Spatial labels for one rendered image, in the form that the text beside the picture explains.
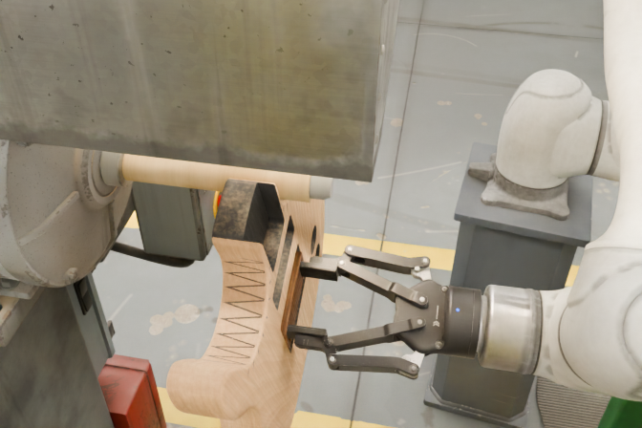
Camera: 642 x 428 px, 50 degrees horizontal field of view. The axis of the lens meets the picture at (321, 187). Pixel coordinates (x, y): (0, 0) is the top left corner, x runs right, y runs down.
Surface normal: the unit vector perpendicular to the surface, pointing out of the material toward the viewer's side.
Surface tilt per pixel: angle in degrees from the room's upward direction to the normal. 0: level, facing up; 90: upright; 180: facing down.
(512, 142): 89
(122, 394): 0
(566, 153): 87
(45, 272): 102
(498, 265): 90
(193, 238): 90
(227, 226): 29
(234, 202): 21
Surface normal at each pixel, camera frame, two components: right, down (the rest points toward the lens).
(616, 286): -0.74, -0.65
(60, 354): 0.98, 0.11
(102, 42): -0.18, 0.62
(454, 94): 0.00, -0.78
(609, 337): -0.95, 0.08
